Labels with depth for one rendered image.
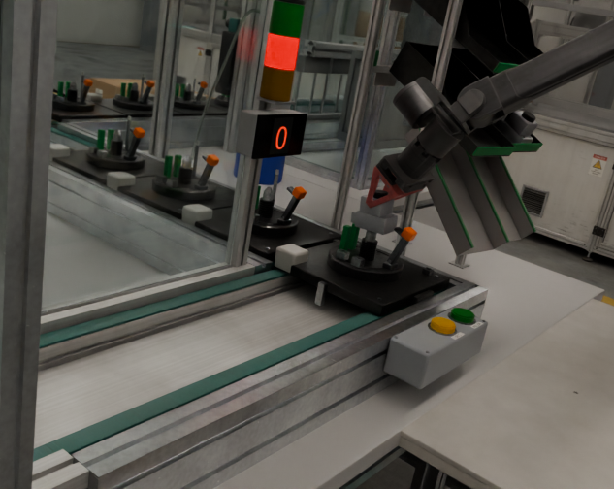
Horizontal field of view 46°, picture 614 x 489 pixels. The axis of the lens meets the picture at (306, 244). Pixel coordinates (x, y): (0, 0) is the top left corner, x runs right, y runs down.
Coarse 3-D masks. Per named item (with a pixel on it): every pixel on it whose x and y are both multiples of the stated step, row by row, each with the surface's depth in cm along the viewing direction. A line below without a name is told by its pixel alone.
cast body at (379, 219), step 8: (376, 192) 129; (384, 192) 129; (392, 200) 130; (360, 208) 130; (368, 208) 129; (376, 208) 128; (384, 208) 128; (392, 208) 131; (352, 216) 134; (360, 216) 130; (368, 216) 129; (376, 216) 128; (384, 216) 129; (392, 216) 129; (360, 224) 131; (368, 224) 130; (376, 224) 129; (384, 224) 128; (392, 224) 130; (376, 232) 129; (384, 232) 128
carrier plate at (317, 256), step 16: (320, 256) 136; (304, 272) 128; (320, 272) 128; (336, 272) 130; (416, 272) 137; (336, 288) 124; (352, 288) 124; (368, 288) 125; (384, 288) 126; (400, 288) 127; (416, 288) 129; (432, 288) 132; (368, 304) 120; (384, 304) 120; (400, 304) 123
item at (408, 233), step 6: (396, 228) 128; (408, 228) 127; (402, 234) 127; (408, 234) 126; (414, 234) 127; (402, 240) 128; (408, 240) 127; (396, 246) 129; (402, 246) 128; (396, 252) 129; (390, 258) 130; (396, 258) 129
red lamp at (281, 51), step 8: (272, 40) 112; (280, 40) 112; (288, 40) 112; (296, 40) 113; (272, 48) 112; (280, 48) 112; (288, 48) 112; (296, 48) 113; (272, 56) 113; (280, 56) 112; (288, 56) 113; (296, 56) 114; (272, 64) 113; (280, 64) 113; (288, 64) 113
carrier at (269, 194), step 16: (272, 192) 146; (256, 208) 151; (272, 208) 147; (256, 224) 141; (272, 224) 144; (288, 224) 145; (304, 224) 153; (256, 240) 139; (272, 240) 140; (288, 240) 142; (304, 240) 144; (320, 240) 145; (272, 256) 134
